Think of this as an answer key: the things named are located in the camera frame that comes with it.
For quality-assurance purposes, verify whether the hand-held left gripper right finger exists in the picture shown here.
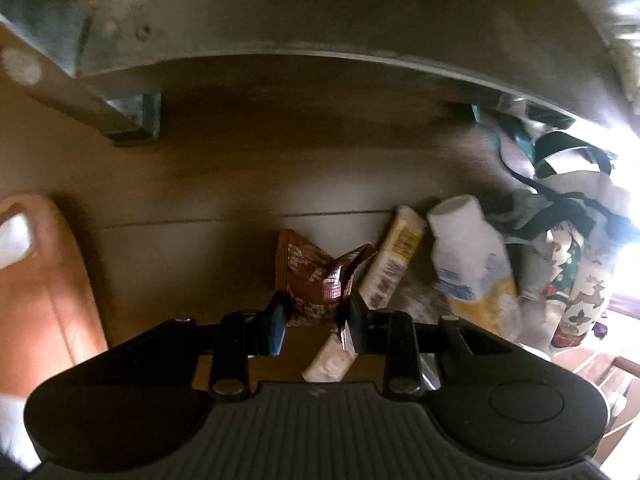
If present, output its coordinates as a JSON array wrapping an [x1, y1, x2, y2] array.
[[347, 291, 526, 403]]

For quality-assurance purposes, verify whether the brown snack wrapper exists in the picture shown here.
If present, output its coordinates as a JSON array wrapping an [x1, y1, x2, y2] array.
[[274, 229, 377, 332]]

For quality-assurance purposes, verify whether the yellow white snack bar packet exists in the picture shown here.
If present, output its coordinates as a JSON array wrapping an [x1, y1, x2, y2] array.
[[358, 205, 428, 311]]

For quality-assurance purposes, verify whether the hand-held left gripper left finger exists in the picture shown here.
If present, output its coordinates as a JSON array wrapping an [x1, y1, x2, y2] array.
[[117, 291, 293, 403]]

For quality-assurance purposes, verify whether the small white packet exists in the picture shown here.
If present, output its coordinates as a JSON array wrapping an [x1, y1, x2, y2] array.
[[301, 332, 359, 384]]

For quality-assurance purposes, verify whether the reindeer print bag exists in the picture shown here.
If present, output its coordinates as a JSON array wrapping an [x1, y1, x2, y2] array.
[[500, 175, 640, 357]]

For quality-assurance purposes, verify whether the grey table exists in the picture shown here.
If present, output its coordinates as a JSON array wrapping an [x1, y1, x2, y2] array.
[[0, 0, 640, 148]]

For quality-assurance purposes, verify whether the white plastic bottle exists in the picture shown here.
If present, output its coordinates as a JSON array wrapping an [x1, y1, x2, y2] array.
[[426, 194, 522, 342]]

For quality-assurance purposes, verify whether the white cloth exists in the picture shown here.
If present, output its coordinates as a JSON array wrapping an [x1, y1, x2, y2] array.
[[0, 394, 42, 472]]

